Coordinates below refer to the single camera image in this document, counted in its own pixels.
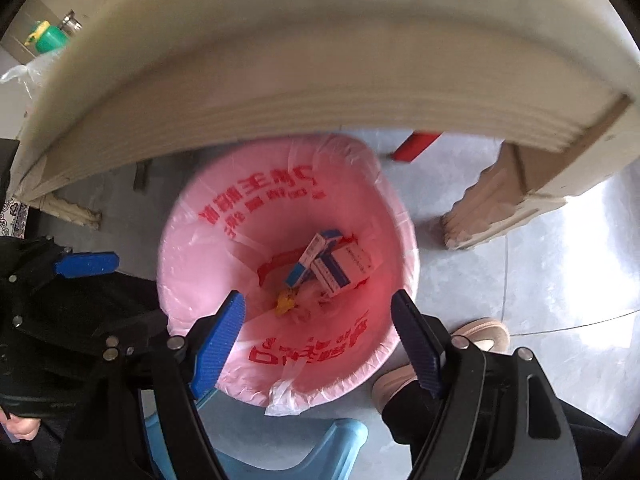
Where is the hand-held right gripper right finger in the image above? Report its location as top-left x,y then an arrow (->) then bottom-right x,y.
391,289 -> 583,480

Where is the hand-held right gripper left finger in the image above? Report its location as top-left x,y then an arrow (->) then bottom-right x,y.
55,290 -> 246,480

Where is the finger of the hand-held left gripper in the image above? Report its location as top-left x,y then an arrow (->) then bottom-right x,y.
97,312 -> 168,361
10,240 -> 121,286

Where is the yellow snack bar wrapper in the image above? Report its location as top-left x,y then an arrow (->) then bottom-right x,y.
276,289 -> 301,319

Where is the pink lined trash bin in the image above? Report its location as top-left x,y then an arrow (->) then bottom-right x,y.
157,132 -> 421,408

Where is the white tissue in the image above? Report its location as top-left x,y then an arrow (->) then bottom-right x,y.
297,285 -> 332,322

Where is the white blue striped box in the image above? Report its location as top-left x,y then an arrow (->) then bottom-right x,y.
311,242 -> 374,299

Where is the blue medicine box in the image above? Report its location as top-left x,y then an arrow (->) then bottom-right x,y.
286,230 -> 346,289

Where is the person's left hand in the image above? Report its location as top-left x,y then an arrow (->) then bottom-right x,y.
0,407 -> 41,444

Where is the beige slipper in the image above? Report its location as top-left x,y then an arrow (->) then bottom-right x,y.
372,362 -> 427,412
451,317 -> 511,357

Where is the floral patterned bench cover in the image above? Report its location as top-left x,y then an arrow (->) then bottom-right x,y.
0,200 -> 27,237

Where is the light blue plastic stool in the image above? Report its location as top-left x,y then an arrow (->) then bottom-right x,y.
141,389 -> 369,480

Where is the red plastic stool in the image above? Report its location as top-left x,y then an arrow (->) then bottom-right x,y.
392,131 -> 444,164

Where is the green kids water bottle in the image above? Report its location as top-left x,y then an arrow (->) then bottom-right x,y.
27,20 -> 69,56

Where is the beige wooden table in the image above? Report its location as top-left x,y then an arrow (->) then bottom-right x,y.
10,0 -> 633,252

